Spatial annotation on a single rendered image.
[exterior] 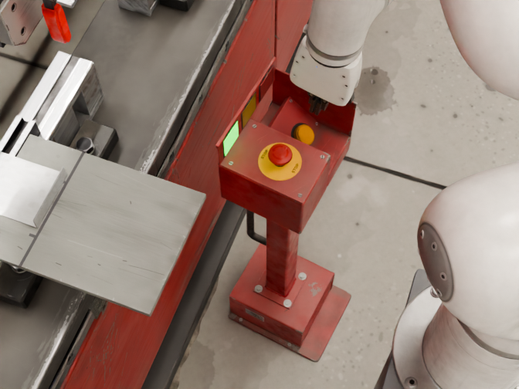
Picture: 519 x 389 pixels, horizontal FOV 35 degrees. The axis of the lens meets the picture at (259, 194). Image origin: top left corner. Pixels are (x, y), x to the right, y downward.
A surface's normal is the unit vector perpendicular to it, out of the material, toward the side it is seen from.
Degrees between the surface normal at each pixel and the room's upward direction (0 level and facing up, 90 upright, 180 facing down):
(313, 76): 90
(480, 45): 75
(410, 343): 0
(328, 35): 90
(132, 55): 0
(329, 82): 90
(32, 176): 0
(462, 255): 50
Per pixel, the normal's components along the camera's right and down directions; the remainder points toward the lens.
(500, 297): -0.07, 0.61
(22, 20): 0.93, 0.32
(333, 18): -0.42, 0.80
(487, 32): -0.64, 0.33
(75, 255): 0.00, -0.47
